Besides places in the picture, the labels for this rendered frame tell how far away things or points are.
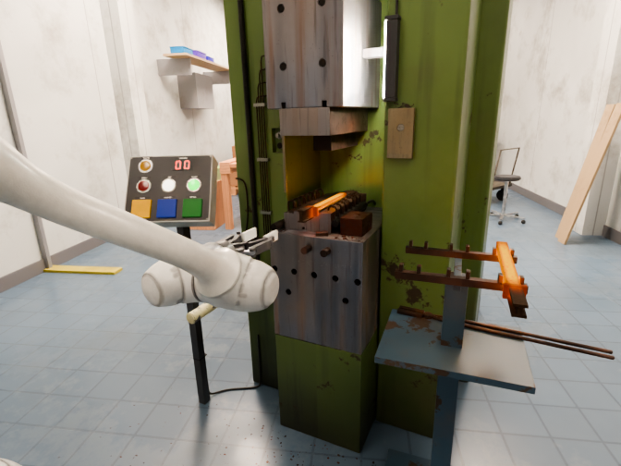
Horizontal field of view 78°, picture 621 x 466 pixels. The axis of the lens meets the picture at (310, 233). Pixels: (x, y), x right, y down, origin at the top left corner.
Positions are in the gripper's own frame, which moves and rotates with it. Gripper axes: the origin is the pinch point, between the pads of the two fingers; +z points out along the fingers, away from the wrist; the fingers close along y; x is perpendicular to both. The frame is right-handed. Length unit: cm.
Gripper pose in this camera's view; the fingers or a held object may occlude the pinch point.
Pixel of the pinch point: (261, 236)
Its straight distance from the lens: 115.1
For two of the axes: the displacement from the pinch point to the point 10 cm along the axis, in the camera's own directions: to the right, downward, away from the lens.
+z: 4.4, -2.7, 8.6
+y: 9.0, 1.0, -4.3
